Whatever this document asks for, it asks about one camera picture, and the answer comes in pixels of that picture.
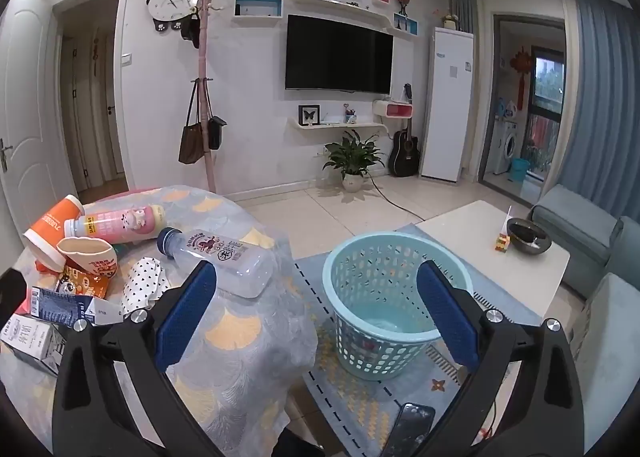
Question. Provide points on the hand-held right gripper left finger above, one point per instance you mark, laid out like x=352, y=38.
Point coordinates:
x=185, y=317

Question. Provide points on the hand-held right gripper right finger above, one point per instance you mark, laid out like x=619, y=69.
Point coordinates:
x=445, y=317

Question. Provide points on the white polka-dot wrapper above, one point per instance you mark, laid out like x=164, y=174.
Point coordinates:
x=140, y=282

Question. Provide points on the light blue plastic wastebasket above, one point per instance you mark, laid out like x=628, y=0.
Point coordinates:
x=350, y=337

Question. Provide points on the orange snack packet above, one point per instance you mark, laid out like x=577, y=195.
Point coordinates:
x=92, y=287

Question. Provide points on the pink labelled drink bottle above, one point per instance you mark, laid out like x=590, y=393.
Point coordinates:
x=115, y=227

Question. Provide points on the orange paper cup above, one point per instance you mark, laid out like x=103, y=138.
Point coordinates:
x=50, y=227

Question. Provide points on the white coffee table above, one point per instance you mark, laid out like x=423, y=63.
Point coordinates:
x=465, y=247

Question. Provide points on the clear plastic bottle blue cap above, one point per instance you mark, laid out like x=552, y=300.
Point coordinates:
x=235, y=262

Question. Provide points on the colourful toy blocks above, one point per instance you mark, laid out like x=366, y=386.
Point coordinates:
x=502, y=243

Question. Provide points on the crushed beige paper cup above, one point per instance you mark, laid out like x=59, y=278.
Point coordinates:
x=90, y=254

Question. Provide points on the dark bowl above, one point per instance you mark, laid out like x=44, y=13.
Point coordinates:
x=529, y=237

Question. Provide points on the black smartphone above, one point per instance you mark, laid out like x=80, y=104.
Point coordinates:
x=407, y=429

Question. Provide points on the dark blue drink carton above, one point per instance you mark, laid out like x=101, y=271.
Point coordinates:
x=55, y=304

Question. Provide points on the white drink carton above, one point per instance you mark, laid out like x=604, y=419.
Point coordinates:
x=30, y=342

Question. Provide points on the grey-blue sofa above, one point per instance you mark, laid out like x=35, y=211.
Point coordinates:
x=575, y=222

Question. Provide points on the blue bucket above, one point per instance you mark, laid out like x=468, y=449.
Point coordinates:
x=519, y=169

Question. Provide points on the black acoustic guitar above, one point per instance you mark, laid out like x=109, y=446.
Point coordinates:
x=404, y=154

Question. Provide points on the brown tote bag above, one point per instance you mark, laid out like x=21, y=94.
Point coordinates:
x=191, y=142

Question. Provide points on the white washing machine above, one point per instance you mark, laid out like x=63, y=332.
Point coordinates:
x=507, y=144

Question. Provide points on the potted green plant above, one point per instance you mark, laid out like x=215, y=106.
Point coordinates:
x=352, y=157

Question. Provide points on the small black bag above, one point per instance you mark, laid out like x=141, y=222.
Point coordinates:
x=216, y=132

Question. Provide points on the white standing air conditioner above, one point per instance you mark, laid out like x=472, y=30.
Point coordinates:
x=445, y=102

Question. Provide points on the pink coat rack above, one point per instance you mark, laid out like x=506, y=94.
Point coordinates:
x=204, y=102

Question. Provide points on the pen holder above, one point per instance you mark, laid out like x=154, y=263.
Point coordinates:
x=350, y=116

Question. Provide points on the framed butterfly picture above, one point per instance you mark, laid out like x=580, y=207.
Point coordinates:
x=309, y=115

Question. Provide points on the blue curtain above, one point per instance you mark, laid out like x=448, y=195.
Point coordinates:
x=600, y=102

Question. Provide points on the white door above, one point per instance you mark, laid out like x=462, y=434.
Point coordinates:
x=30, y=102

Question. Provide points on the black cap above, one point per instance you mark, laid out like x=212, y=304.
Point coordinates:
x=191, y=29

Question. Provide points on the small flower pot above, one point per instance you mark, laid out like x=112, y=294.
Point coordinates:
x=450, y=21

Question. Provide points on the red and white wall box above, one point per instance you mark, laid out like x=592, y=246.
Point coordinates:
x=395, y=109

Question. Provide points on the red knot wall ornament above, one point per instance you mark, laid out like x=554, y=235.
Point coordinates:
x=521, y=64

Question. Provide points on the white light switch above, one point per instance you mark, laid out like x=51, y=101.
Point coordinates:
x=127, y=58

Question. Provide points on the wall-mounted television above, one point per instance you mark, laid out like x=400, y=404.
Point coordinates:
x=337, y=52

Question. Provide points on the small blue-edged wall box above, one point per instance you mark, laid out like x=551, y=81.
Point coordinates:
x=406, y=23

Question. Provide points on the long blue-edged wall box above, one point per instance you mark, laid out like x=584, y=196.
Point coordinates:
x=257, y=14

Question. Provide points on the curved white wall shelf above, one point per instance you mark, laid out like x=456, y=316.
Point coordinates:
x=345, y=3

